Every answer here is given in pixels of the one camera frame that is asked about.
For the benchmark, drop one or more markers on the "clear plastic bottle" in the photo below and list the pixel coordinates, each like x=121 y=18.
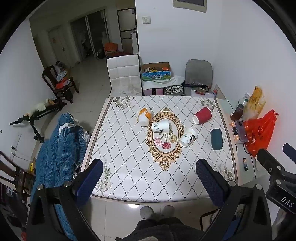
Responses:
x=244 y=99

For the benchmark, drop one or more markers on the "wall switch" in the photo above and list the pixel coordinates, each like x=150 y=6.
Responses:
x=146 y=20

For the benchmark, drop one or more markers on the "printed cardboard box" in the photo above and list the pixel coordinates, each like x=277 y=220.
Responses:
x=157 y=75

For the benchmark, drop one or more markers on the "white cup with bird print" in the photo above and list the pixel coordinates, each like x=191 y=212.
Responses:
x=187 y=138

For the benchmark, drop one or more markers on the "person's grey slipper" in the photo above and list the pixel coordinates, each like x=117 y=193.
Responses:
x=168 y=210
x=146 y=212

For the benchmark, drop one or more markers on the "pale stuffed toy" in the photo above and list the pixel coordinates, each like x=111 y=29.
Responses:
x=39 y=107

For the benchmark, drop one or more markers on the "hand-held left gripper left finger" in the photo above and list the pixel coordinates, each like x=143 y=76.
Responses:
x=91 y=179

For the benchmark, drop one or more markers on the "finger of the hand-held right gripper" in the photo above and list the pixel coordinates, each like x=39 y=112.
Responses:
x=269 y=160
x=290 y=150

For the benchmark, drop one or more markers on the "black tripod stand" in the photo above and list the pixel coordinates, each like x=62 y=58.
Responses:
x=34 y=125

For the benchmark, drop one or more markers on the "black and white patterned bag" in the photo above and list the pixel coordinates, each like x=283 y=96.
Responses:
x=173 y=90

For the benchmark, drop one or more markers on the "jar of brown liquid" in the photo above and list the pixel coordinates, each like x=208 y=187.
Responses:
x=237 y=113

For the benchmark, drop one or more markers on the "red plastic bag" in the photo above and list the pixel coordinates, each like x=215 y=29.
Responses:
x=260 y=132

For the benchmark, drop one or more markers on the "white cup with leaf print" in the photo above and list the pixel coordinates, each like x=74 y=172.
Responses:
x=160 y=126

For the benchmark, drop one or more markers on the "red paper cup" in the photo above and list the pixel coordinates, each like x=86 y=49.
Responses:
x=202 y=115

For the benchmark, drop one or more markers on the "white side table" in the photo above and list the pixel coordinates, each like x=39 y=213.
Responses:
x=251 y=171

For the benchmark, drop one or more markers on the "dark teal glasses case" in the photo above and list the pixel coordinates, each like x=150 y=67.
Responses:
x=216 y=139

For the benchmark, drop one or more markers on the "grey chair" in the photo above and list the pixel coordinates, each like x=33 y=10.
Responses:
x=198 y=69

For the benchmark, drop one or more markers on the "sliding glass door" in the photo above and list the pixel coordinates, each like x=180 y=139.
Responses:
x=90 y=34

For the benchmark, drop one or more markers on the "table with patterned tablecloth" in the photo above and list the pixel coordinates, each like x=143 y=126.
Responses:
x=129 y=157

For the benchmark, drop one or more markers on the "purple phone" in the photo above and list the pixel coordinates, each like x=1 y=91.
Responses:
x=241 y=131

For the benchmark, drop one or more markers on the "pink box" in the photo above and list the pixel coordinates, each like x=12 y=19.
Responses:
x=152 y=91

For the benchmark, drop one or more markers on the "person's dark trouser legs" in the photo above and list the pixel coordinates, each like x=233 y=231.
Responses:
x=157 y=230

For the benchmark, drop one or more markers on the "yellow plastic bag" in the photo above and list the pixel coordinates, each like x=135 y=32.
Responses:
x=254 y=102

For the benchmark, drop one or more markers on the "orange and white paper cup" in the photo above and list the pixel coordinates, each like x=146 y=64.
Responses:
x=145 y=117

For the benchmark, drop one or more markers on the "white cloth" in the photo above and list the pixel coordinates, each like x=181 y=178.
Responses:
x=176 y=81

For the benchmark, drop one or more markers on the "black umbrella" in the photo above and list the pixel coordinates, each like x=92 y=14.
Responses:
x=197 y=87

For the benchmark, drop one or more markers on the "pile of clothes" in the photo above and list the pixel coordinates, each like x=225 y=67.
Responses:
x=63 y=77

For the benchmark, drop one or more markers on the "framed wall picture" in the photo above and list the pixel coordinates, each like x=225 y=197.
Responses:
x=189 y=5

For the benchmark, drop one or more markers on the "blue quilted jacket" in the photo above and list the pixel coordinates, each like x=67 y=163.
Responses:
x=59 y=153

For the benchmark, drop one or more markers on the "small lighter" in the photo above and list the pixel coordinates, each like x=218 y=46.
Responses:
x=244 y=164

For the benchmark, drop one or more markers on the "black frame stool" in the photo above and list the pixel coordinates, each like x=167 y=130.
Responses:
x=204 y=219

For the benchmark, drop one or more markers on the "wooden door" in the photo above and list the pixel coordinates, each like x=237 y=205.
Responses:
x=57 y=44

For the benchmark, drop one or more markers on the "white padded chair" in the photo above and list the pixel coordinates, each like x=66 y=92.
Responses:
x=123 y=69

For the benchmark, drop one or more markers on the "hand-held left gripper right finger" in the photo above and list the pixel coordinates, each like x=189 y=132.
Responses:
x=208 y=179

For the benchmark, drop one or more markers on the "orange box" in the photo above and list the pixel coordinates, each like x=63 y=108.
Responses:
x=110 y=47

